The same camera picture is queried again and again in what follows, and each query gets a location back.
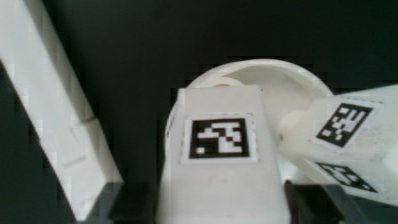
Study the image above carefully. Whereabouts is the white L-shaped fence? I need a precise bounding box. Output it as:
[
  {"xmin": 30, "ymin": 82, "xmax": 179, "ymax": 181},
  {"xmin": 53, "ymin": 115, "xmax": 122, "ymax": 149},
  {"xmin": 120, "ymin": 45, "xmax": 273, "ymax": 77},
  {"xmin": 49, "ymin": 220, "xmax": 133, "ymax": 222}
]
[{"xmin": 0, "ymin": 0, "xmax": 122, "ymax": 223}]

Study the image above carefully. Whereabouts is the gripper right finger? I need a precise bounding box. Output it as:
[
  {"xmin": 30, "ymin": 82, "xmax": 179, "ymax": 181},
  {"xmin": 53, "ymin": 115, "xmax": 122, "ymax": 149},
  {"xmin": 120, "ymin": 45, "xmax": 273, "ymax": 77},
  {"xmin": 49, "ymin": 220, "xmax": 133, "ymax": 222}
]
[{"xmin": 284, "ymin": 181, "xmax": 369, "ymax": 224}]

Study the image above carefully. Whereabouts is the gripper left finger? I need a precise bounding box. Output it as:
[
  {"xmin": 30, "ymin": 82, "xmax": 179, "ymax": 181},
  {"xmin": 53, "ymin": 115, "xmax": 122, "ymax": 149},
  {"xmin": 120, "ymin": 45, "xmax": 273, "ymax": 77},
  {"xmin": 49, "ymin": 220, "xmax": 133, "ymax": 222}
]
[{"xmin": 76, "ymin": 182, "xmax": 156, "ymax": 224}]

